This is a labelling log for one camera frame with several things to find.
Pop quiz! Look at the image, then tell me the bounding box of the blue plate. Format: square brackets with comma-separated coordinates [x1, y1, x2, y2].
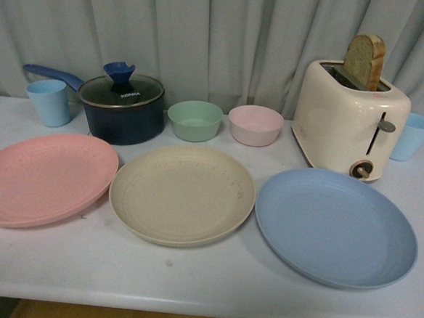
[255, 168, 418, 290]

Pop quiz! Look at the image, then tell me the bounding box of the pink plate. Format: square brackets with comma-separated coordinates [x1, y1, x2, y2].
[0, 134, 119, 228]

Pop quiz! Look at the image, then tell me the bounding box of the green bowl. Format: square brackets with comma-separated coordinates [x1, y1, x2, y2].
[167, 100, 223, 142]

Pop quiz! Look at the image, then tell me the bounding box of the beige plate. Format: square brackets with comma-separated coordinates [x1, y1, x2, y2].
[109, 145, 256, 248]

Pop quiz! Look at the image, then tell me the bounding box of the pink bowl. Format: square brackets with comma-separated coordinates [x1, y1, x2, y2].
[228, 105, 285, 147]

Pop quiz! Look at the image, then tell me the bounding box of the dark blue saucepan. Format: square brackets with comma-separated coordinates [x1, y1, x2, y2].
[23, 64, 165, 146]

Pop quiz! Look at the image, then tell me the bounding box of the grey curtain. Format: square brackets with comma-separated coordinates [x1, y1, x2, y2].
[0, 0, 424, 118]

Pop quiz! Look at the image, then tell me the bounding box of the glass pot lid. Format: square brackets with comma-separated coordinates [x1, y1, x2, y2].
[78, 62, 165, 108]

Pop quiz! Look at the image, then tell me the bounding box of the cream toaster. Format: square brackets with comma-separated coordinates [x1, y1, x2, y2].
[291, 60, 411, 182]

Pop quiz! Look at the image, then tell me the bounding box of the light blue cup left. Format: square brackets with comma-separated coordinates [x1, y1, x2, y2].
[25, 79, 70, 128]

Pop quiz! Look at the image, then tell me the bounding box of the light blue cup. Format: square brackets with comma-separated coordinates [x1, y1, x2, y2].
[25, 79, 70, 128]
[390, 113, 424, 161]

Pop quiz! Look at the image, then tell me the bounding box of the bread slice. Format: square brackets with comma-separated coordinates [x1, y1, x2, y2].
[343, 34, 386, 91]

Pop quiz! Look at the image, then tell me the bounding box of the light blue cup right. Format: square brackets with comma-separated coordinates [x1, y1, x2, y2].
[390, 113, 424, 161]

